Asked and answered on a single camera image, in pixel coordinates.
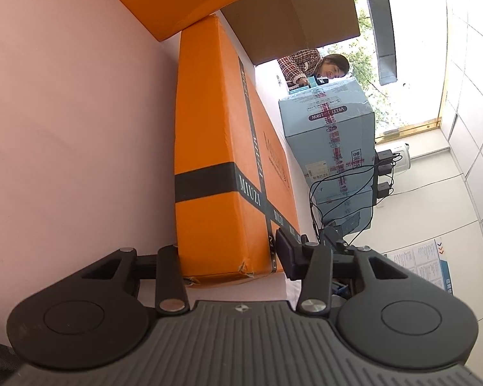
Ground orange shoebox lid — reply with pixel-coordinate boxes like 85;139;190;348
174;15;299;288

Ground black power adapters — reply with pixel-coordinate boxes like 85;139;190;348
373;149;394;204

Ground light blue cardboard box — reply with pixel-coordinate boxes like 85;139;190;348
279;78;375;235

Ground teal flat box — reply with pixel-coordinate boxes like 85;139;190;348
289;76;330;94

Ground woman in plaid jacket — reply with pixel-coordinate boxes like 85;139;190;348
277;49;350;90

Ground large brown cardboard box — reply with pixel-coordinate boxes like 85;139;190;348
222;0;360;65

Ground black power cables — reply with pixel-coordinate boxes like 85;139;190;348
307;152;404;250

